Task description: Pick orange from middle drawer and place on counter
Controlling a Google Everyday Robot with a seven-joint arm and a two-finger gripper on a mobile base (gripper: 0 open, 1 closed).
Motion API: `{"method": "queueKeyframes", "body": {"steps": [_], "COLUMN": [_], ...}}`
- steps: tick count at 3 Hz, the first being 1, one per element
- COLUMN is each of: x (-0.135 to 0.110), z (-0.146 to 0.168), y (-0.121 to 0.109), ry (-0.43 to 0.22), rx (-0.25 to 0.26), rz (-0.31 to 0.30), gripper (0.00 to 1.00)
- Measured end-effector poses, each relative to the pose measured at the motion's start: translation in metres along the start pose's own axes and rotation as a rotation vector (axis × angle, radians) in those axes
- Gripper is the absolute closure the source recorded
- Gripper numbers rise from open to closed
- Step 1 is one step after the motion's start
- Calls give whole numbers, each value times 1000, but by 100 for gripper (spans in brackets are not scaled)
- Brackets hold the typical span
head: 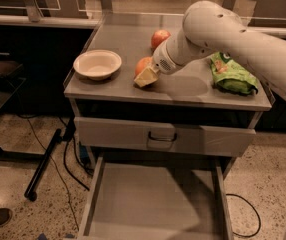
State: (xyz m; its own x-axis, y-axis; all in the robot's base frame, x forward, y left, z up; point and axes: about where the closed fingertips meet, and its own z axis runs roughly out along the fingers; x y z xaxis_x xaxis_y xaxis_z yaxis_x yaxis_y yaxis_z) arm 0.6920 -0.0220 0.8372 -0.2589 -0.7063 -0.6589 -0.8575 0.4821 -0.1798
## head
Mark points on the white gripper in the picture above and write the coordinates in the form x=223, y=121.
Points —
x=161, y=60

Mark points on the orange fruit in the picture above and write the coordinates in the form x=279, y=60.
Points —
x=142, y=64

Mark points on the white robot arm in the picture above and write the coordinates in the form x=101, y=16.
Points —
x=207, y=28

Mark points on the grey metal cabinet counter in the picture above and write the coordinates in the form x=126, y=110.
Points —
x=187, y=97

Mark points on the grey top drawer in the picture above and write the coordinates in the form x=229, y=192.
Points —
x=191, y=139

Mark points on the open grey middle drawer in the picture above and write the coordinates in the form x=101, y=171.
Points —
x=148, y=197

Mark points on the red apple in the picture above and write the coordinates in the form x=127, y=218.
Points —
x=158, y=37

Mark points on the white bowl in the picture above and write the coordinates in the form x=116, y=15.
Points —
x=97, y=64

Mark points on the green chip bag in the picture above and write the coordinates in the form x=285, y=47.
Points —
x=231, y=76

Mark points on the dark box with label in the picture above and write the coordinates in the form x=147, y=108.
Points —
x=9, y=68

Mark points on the black stand leg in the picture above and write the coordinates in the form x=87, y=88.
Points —
x=31, y=190

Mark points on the black drawer handle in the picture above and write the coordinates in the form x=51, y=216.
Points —
x=162, y=139

